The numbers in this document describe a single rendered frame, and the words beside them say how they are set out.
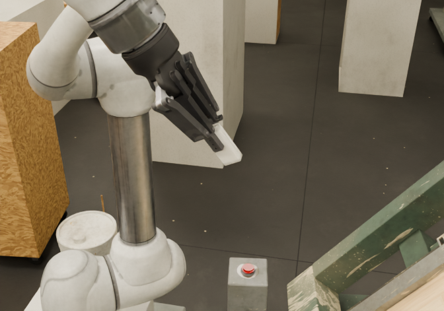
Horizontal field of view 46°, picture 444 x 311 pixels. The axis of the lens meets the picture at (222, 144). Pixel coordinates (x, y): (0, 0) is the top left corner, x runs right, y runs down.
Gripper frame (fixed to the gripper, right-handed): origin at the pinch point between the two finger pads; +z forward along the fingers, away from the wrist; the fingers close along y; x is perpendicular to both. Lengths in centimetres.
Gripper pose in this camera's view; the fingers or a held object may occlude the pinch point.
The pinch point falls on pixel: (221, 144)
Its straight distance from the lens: 79.4
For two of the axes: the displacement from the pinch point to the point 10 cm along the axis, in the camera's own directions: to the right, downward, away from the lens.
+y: 2.3, -6.5, 7.2
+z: 5.3, 7.1, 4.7
